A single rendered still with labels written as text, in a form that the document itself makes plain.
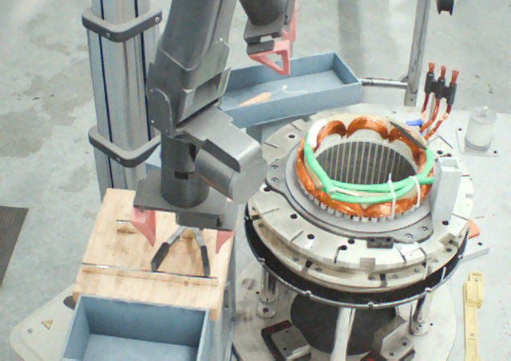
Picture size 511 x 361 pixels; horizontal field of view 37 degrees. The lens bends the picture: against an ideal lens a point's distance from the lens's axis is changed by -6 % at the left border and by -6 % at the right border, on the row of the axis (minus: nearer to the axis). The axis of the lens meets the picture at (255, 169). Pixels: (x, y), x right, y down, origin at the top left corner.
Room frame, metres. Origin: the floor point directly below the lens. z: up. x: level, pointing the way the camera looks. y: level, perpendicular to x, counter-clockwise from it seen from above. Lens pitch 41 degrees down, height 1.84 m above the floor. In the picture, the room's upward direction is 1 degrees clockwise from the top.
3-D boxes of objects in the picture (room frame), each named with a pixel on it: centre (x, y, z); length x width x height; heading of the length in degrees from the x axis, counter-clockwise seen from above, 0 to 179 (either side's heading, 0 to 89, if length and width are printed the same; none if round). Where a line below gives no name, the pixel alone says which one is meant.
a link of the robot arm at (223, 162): (0.68, 0.05, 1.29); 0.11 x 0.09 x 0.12; 50
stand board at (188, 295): (0.74, 0.13, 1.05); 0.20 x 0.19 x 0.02; 175
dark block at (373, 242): (0.71, -0.16, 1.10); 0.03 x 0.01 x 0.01; 89
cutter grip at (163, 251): (0.69, 0.12, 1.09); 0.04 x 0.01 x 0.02; 160
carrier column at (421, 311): (0.82, -0.28, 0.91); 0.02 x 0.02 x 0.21
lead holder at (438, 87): (0.91, -0.26, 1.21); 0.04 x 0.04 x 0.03; 89
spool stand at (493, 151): (1.32, -0.48, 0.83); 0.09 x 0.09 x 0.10; 87
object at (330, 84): (1.12, -0.04, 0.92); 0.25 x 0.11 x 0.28; 111
